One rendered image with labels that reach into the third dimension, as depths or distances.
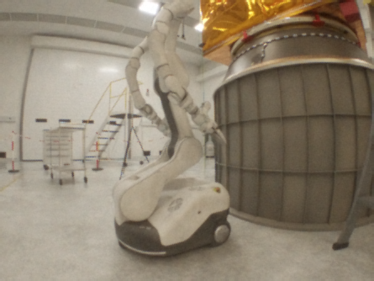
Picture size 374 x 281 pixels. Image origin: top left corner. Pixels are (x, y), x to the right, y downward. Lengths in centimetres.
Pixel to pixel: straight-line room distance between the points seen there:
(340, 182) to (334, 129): 36
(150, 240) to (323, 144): 119
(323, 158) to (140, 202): 116
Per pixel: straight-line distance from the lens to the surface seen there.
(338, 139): 143
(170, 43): 122
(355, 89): 157
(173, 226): 90
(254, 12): 223
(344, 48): 181
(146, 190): 96
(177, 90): 88
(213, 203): 99
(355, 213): 119
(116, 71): 903
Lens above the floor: 59
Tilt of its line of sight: 1 degrees up
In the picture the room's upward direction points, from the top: 1 degrees counter-clockwise
